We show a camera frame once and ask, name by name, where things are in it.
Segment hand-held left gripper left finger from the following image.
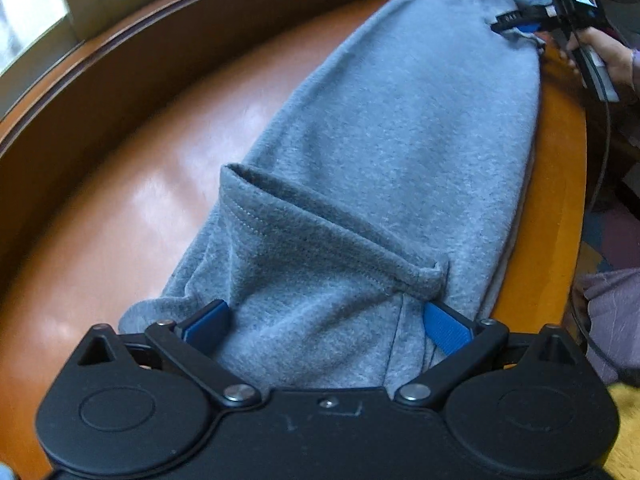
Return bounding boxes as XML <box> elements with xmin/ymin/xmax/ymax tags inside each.
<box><xmin>75</xmin><ymin>299</ymin><xmax>262</xmax><ymax>407</ymax></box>

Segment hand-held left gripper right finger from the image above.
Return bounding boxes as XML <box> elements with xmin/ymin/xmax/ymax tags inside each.
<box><xmin>394</xmin><ymin>302</ymin><xmax>585</xmax><ymax>407</ymax></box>

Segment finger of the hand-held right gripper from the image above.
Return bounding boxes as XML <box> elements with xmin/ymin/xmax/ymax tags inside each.
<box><xmin>500</xmin><ymin>19</ymin><xmax>552</xmax><ymax>37</ymax></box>
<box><xmin>490</xmin><ymin>5</ymin><xmax>556</xmax><ymax>26</ymax></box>

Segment grey sweatpants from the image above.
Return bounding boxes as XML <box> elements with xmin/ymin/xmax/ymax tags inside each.
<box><xmin>117</xmin><ymin>0</ymin><xmax>547</xmax><ymax>392</ymax></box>

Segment person's right hand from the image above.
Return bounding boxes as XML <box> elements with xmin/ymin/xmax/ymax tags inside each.
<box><xmin>559</xmin><ymin>27</ymin><xmax>636</xmax><ymax>92</ymax></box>

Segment person's lilac clothing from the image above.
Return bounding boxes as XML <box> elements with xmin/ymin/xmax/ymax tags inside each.
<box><xmin>575</xmin><ymin>267</ymin><xmax>640</xmax><ymax>387</ymax></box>

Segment yellow plush toy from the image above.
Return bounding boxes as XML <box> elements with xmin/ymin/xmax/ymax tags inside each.
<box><xmin>606</xmin><ymin>380</ymin><xmax>640</xmax><ymax>480</ymax></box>

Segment wooden framed window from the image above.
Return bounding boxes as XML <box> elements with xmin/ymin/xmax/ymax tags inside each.
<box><xmin>0</xmin><ymin>0</ymin><xmax>441</xmax><ymax>171</ymax></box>

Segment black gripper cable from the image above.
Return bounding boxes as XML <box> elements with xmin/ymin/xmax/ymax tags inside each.
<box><xmin>570</xmin><ymin>96</ymin><xmax>640</xmax><ymax>378</ymax></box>

